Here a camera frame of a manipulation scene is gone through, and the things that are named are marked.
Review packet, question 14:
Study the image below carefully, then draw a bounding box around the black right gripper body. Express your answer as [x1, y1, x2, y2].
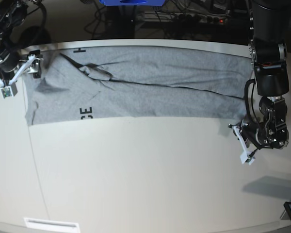
[0, 52, 20, 73]

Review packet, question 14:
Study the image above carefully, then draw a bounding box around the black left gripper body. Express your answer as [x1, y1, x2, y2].
[240, 120, 265, 150]

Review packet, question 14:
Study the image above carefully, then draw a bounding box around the grey T-shirt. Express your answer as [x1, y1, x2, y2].
[24, 46, 252, 126]

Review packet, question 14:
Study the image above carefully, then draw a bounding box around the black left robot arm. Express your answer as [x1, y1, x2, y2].
[25, 0, 290, 150]

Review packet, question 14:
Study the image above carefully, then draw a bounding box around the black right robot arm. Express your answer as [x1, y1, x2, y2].
[0, 0, 47, 73]

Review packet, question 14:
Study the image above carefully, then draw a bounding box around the black power strip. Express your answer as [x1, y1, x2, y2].
[177, 14, 227, 25]

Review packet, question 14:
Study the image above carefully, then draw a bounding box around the white paper strip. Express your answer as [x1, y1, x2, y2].
[24, 217, 80, 233]

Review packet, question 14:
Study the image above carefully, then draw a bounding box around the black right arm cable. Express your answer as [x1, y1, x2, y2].
[243, 79, 264, 150]

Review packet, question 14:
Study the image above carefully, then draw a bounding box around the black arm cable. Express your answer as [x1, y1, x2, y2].
[243, 79, 264, 150]
[26, 0, 48, 47]

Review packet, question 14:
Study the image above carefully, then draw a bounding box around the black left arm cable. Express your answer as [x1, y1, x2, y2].
[26, 0, 48, 47]

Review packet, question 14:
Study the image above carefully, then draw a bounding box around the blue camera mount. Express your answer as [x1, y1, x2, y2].
[99, 0, 165, 6]

